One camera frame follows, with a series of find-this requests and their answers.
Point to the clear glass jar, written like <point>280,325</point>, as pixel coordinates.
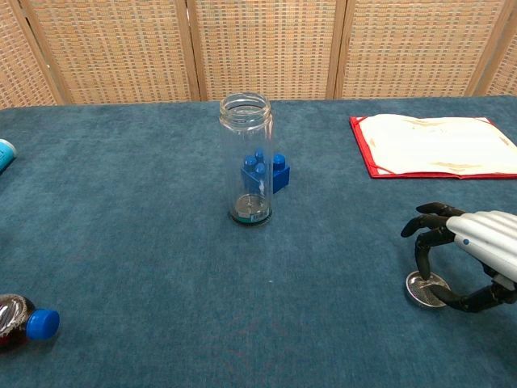
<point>245,121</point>

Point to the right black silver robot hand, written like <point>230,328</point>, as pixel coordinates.
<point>484,238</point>

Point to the teal velvet tablecloth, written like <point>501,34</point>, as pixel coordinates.
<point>141,242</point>

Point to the blue plastic building block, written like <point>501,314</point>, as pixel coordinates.
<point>281,174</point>

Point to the open red folder white paper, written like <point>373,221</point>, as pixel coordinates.
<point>436,145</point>

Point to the cola bottle with blue cap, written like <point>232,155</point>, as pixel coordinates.
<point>40,323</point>

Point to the light blue tube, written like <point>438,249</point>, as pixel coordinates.
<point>5,155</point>

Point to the small metal strainer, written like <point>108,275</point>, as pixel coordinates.
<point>420,289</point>

